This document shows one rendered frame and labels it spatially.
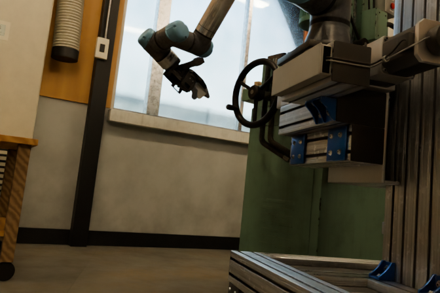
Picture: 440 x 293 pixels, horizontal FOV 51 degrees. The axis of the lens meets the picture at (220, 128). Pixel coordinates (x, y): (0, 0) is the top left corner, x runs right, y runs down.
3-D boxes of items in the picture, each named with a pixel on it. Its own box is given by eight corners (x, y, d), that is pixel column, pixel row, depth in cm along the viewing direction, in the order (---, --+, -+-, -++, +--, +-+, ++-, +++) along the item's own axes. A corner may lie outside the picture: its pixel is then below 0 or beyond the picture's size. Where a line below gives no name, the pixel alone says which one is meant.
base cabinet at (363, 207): (233, 285, 204) (247, 127, 214) (318, 280, 240) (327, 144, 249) (312, 312, 169) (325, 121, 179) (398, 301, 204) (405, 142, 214)
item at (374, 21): (359, 42, 215) (361, 11, 217) (370, 47, 220) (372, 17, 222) (375, 38, 208) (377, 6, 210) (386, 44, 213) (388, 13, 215)
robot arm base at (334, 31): (365, 53, 129) (366, 20, 130) (315, 44, 125) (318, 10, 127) (337, 67, 144) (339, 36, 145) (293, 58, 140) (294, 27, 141)
